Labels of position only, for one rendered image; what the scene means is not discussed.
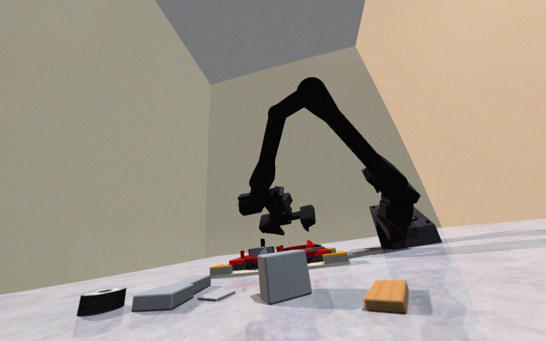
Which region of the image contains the black toy tyre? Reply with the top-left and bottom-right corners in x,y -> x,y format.
77,287 -> 126,316

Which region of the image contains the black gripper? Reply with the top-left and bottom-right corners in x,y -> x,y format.
259,199 -> 316,236

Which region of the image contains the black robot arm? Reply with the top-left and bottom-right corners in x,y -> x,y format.
238,77 -> 420,226

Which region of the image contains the tan wooden block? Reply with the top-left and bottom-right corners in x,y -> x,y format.
364,280 -> 409,314

